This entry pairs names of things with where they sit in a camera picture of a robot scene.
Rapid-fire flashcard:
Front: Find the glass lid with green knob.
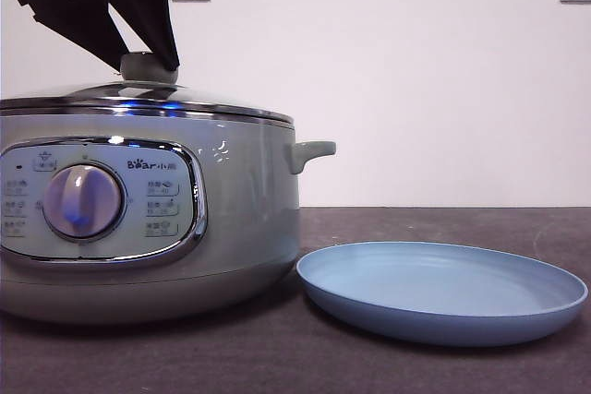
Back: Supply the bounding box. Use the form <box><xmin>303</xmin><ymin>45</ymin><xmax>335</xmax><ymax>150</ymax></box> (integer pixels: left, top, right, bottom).
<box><xmin>0</xmin><ymin>51</ymin><xmax>296</xmax><ymax>126</ymax></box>

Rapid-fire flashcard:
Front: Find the pale green electric steamer pot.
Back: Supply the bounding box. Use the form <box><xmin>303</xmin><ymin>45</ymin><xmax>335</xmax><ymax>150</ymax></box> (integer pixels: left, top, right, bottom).
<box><xmin>0</xmin><ymin>105</ymin><xmax>337</xmax><ymax>325</ymax></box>

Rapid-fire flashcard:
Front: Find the blue round plate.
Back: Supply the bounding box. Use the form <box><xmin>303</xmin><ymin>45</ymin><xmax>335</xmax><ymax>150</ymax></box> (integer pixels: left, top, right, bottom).
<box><xmin>295</xmin><ymin>240</ymin><xmax>589</xmax><ymax>348</ymax></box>

